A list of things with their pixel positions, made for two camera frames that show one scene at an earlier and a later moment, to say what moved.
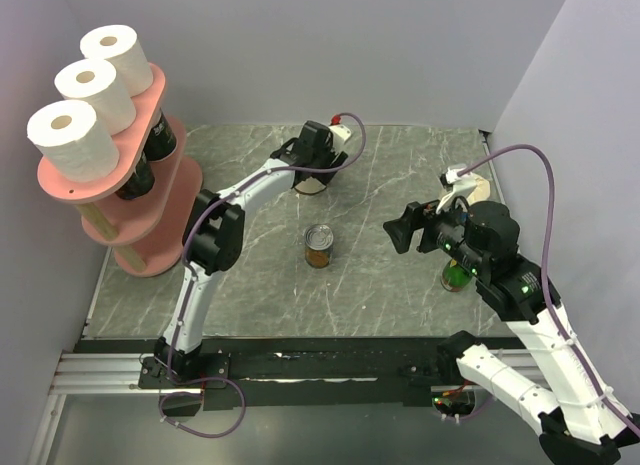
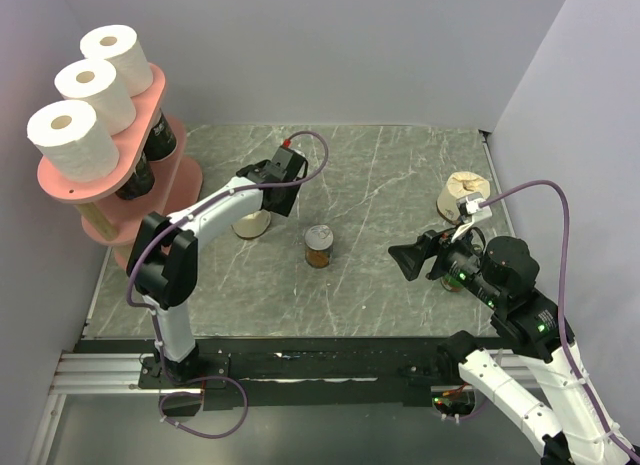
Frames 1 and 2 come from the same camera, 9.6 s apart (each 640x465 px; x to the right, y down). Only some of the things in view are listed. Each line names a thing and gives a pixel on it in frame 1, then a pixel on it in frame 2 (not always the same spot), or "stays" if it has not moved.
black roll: (141, 182) stays
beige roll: (310, 186) → (252, 224)
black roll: (161, 141) stays
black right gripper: (417, 215) → (410, 257)
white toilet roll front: (96, 82) stays
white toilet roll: (67, 136) stays
